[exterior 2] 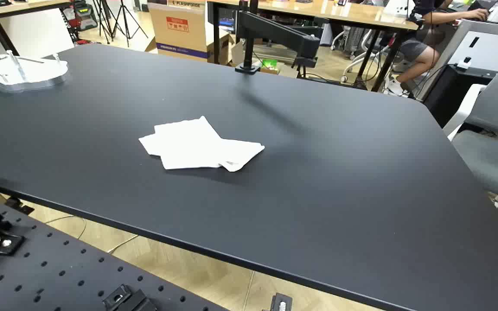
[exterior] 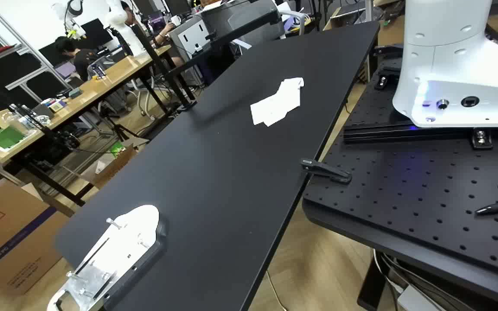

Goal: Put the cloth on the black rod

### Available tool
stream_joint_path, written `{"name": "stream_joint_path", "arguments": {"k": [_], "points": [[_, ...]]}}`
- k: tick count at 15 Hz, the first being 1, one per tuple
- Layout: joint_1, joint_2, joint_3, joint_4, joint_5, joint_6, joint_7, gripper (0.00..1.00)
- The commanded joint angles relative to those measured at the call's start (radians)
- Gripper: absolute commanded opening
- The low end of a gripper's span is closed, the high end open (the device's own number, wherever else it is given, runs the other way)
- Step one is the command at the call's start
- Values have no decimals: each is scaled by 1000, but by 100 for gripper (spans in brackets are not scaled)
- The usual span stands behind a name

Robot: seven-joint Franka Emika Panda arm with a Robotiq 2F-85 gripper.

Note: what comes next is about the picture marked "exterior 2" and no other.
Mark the white cloth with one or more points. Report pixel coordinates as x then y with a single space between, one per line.
193 144

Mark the cardboard box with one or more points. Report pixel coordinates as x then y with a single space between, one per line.
179 28

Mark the wooden desk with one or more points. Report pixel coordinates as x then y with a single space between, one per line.
347 15

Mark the black tripod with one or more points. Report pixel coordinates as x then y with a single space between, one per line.
119 22

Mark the seated person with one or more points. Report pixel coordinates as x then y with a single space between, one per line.
416 51

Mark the white board panel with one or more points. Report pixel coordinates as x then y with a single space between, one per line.
38 34

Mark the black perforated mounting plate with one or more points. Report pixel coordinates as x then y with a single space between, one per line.
46 270

